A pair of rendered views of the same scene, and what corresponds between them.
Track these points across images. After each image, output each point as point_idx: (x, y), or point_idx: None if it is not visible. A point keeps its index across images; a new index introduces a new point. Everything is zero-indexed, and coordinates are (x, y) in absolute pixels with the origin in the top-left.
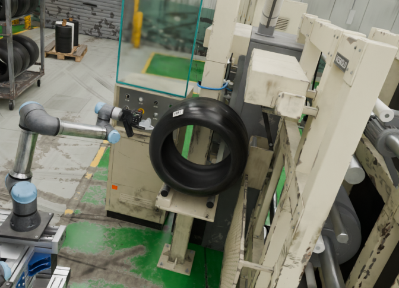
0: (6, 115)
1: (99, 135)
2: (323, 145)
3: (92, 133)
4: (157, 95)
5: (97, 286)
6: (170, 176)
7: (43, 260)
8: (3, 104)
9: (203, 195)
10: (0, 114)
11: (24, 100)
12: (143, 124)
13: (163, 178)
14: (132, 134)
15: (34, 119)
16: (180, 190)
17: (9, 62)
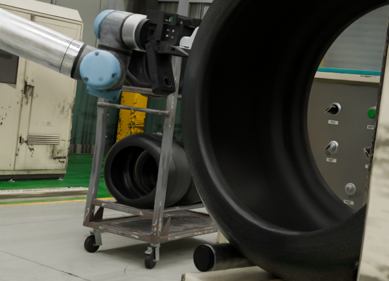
0: (132, 273)
1: (57, 51)
2: None
3: (39, 41)
4: (337, 88)
5: None
6: (223, 186)
7: None
8: (143, 259)
9: (323, 264)
10: (123, 270)
11: (185, 261)
12: (189, 44)
13: (205, 197)
14: (164, 83)
15: None
16: (251, 243)
17: (160, 164)
